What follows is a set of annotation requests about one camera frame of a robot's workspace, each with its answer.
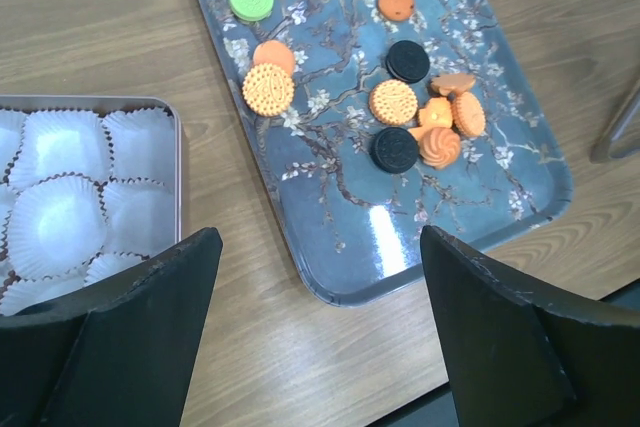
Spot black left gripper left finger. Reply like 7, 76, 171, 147
1, 227, 223, 426

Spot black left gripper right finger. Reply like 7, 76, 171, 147
420, 226, 639, 426

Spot steel serving tongs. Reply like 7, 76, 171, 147
590, 81, 639, 164

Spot white paper cupcake liner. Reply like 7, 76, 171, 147
7, 176, 107, 280
102, 181, 176, 257
103, 107, 176, 190
9, 110, 110, 189

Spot rose gold cookie tin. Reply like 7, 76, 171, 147
1, 95, 183, 317

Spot orange swirl cookie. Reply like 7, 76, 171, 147
418, 127, 461, 170

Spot black sandwich cookie lower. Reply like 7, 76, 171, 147
370, 127, 419, 174

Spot black sandwich cookie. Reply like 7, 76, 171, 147
370, 127, 419, 174
385, 40, 430, 84

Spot orange sandwich biscuit right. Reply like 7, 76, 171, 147
451, 92, 486, 137

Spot orange flower cookie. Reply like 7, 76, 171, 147
408, 97, 453, 142

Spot orange leaf cookie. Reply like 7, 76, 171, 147
430, 73, 476, 97

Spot orange embossed biscuit centre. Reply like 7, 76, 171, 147
369, 79, 419, 126

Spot orange embossed biscuit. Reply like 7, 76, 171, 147
242, 63, 295, 117
369, 79, 419, 126

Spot blue floral serving tray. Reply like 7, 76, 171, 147
198, 0, 573, 307

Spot orange embossed biscuit left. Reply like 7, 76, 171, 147
242, 63, 295, 117

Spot black sandwich cookie upper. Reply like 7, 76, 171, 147
385, 40, 430, 84

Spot plain orange round cookie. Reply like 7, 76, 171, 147
252, 39, 296, 76

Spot orange chocolate chip cookie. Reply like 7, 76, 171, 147
377, 0, 415, 22

